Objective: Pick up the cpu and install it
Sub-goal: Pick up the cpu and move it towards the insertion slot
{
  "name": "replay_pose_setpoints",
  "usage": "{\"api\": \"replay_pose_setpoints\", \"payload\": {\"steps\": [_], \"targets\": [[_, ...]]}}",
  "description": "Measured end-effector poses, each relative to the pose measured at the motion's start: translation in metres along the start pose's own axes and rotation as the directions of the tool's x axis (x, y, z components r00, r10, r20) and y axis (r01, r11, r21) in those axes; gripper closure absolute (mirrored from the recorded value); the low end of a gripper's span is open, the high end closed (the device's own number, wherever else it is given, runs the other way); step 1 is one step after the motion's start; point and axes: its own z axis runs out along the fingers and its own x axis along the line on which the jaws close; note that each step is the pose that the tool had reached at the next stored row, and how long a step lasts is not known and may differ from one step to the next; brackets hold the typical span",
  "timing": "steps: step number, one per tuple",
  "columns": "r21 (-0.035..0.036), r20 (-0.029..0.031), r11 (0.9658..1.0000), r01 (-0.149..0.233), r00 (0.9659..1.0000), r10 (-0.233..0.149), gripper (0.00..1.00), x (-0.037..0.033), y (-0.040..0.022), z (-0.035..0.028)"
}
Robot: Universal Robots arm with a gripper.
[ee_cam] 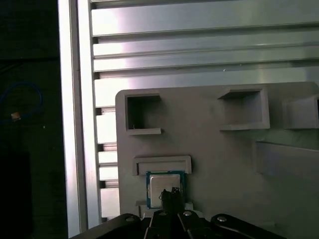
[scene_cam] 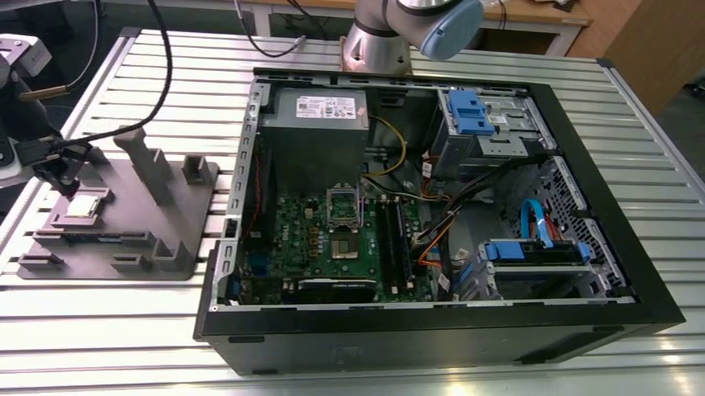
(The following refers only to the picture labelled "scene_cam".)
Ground hard disk in blue carrier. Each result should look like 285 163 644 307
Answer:
478 240 595 269

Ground metal drive cage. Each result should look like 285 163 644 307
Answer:
431 88 556 174

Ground black cable bundle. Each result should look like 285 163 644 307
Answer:
412 154 555 248

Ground blue drive latch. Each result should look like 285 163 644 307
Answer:
448 88 496 136

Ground black graphics card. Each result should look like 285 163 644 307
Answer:
296 278 379 304

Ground grey power supply unit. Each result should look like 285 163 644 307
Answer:
257 88 369 195

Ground black PC case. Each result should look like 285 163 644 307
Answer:
192 65 687 376

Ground blue port connector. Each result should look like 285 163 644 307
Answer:
248 252 272 276

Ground metal socket cover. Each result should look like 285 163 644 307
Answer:
325 181 365 229

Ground white-clip RAM slot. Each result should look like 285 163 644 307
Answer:
392 196 416 290
377 196 400 293

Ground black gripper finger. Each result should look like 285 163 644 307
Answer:
58 144 92 186
30 163 78 202

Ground metal locking lever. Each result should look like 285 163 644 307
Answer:
356 181 368 230

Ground wooden desk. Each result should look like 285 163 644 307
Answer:
241 0 595 57

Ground CPU socket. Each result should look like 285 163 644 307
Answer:
328 229 365 262

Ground orange yellow wire bundle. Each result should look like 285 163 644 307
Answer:
417 175 441 201

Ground black-clip RAM slot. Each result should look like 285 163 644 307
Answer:
385 196 408 290
373 196 393 292

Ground green motherboard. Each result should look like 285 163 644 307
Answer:
236 193 436 304

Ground dark RAM stick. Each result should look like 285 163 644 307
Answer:
53 233 148 245

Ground white wire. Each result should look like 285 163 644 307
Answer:
376 185 444 201

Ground silver CPU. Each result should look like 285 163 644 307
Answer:
65 194 104 218

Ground metal disk bay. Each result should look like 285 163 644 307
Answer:
454 241 615 302

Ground blue data wire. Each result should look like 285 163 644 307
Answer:
519 197 556 249

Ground grey parts rack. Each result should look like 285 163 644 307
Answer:
16 125 221 281

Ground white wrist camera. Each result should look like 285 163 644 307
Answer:
0 138 28 185

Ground wooden cabinet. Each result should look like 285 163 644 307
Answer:
566 0 705 116

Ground black office chair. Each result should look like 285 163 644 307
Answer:
0 0 76 38

